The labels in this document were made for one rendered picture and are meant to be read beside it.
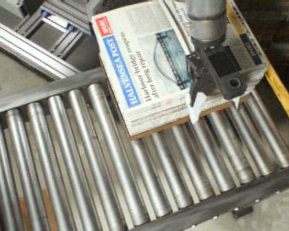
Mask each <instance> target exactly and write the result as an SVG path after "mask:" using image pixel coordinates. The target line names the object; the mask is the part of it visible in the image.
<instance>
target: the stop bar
mask: <svg viewBox="0 0 289 231"><path fill-rule="evenodd" d="M261 50H262V49H261ZM262 52H263V53H264V51H263V50H262ZM264 55H265V54H264ZM265 56H266V55H265ZM266 59H267V60H268V58H267V57H266ZM268 62H269V60H268ZM269 65H270V66H269V68H268V69H267V70H266V72H264V75H265V76H266V78H267V79H268V82H269V83H270V85H271V87H272V89H273V90H274V92H275V93H276V95H277V97H278V99H279V101H280V102H281V104H282V105H283V108H284V109H285V111H286V113H287V114H288V116H289V94H288V92H287V91H286V88H285V87H284V85H283V83H282V82H281V80H280V79H279V77H278V75H277V74H276V71H275V69H273V67H272V65H271V64H270V62H269Z"/></svg>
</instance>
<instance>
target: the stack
mask: <svg viewBox="0 0 289 231"><path fill-rule="evenodd" d="M234 2H235V4H236V6H237V7H238V9H239V11H240V12H241V14H242V16H243V18H244V19H245V22H247V24H248V27H249V28H250V29H251V30H277V29H278V28H279V30H289V2H241V1H234ZM254 37H255V38H256V40H257V42H258V43H259V45H260V47H261V48H262V50H263V51H264V54H265V55H266V56H289V35H276V34H254ZM269 62H270V64H271V65H289V60H270V61H269ZM273 69H275V71H276V74H289V68H273Z"/></svg>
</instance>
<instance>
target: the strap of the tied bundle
mask: <svg viewBox="0 0 289 231"><path fill-rule="evenodd" d="M158 1H159V2H160V5H161V6H162V8H163V10H164V12H165V14H167V17H168V19H169V20H170V23H171V25H172V26H173V29H174V30H175V33H176V35H177V37H178V39H179V40H180V43H181V45H182V47H183V50H184V51H185V54H186V55H188V54H190V53H189V51H188V48H187V47H186V45H185V42H184V41H183V38H182V35H181V34H180V31H179V30H178V28H177V26H176V24H175V22H174V20H173V18H172V17H171V15H170V12H169V11H168V9H167V7H166V6H165V4H164V2H163V0H158Z"/></svg>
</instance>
